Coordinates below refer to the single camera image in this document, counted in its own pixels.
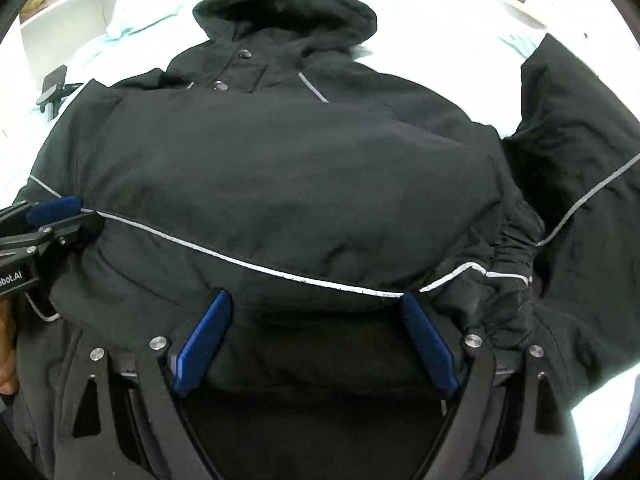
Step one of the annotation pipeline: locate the black hooded jacket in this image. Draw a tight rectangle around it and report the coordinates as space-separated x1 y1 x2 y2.
1 0 639 479

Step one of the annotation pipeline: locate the left hand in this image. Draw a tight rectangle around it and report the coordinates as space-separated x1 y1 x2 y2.
0 300 18 396

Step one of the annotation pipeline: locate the black phone tripod stand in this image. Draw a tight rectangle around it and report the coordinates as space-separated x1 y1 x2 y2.
36 65 81 122

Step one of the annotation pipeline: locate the white bookshelf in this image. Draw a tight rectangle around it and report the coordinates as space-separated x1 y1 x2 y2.
21 0 117 74

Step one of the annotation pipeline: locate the teal green bed quilt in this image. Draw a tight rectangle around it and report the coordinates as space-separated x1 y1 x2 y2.
1 0 639 479

